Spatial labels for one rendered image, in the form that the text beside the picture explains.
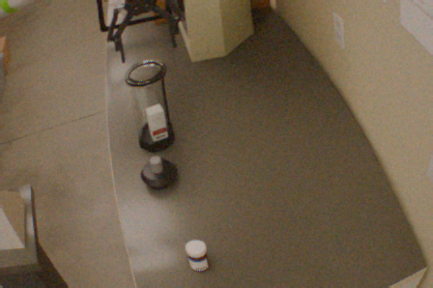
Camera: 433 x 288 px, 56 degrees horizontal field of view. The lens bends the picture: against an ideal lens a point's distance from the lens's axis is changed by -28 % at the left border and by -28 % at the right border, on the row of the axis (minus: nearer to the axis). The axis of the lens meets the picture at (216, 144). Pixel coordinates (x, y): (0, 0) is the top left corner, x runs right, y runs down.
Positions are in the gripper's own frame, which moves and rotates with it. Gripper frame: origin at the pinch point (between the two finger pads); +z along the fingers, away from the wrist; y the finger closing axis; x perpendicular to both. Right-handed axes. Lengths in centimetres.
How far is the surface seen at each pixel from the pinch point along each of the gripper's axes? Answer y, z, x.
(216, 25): -23.4, 19.8, -37.9
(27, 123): 101, 125, -169
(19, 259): 52, 31, 32
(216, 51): -22, 31, -38
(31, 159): 93, 125, -126
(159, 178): 3.6, 28.4, 13.6
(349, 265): -32, 33, 54
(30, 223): 47, 31, 18
